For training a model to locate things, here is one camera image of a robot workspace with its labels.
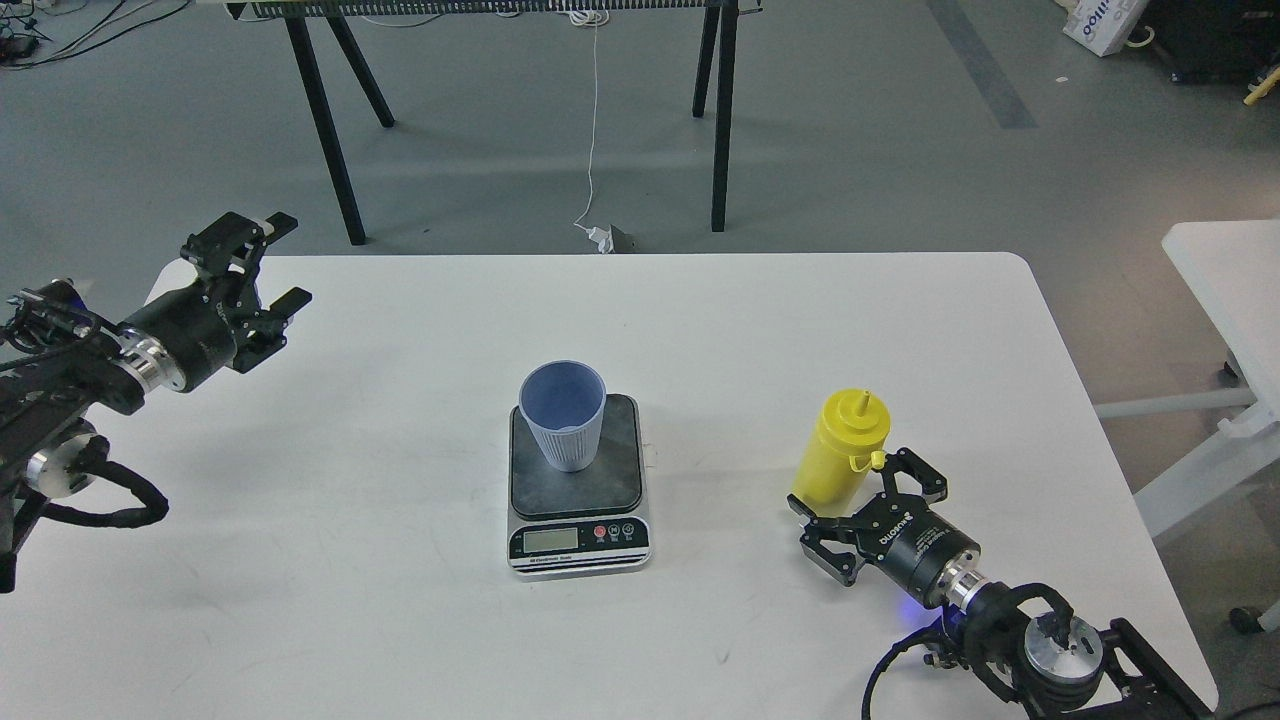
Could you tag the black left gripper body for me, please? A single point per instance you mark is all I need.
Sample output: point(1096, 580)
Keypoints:
point(186, 335)

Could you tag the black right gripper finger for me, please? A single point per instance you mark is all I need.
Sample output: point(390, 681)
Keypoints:
point(837, 545)
point(891, 502)

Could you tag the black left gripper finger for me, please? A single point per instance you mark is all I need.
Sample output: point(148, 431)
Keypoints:
point(227, 254)
point(262, 333)

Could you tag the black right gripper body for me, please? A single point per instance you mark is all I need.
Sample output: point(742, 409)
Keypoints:
point(912, 545)

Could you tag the yellow squeeze bottle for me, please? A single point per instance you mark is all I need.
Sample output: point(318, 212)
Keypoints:
point(852, 424)

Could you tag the blue ribbed cup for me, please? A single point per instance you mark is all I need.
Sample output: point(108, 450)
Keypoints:
point(563, 404)

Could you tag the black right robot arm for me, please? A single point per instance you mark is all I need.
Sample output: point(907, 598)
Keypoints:
point(1025, 644)

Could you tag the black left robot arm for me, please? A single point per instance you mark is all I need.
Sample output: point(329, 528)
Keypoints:
point(56, 466)

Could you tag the digital kitchen scale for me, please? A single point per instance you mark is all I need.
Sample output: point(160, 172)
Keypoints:
point(592, 521)

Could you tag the black trestle table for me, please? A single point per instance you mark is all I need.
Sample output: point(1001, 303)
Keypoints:
point(714, 77)

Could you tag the white power adapter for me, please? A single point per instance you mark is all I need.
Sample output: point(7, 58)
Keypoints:
point(612, 240)

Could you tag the white cardboard box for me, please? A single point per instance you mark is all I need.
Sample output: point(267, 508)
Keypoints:
point(1102, 27)

